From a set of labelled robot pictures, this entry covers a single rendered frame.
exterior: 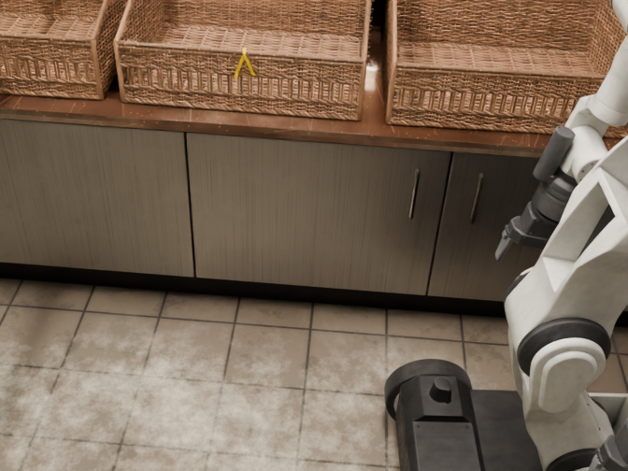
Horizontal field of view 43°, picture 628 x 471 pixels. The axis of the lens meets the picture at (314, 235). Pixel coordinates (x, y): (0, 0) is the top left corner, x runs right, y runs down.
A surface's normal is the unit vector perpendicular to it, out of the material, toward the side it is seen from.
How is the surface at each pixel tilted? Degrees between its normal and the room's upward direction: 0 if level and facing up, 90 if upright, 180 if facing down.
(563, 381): 90
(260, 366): 0
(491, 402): 0
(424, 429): 0
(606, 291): 90
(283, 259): 90
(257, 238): 90
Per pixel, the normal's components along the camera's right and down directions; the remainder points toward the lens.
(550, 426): 0.00, 0.64
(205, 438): 0.04, -0.77
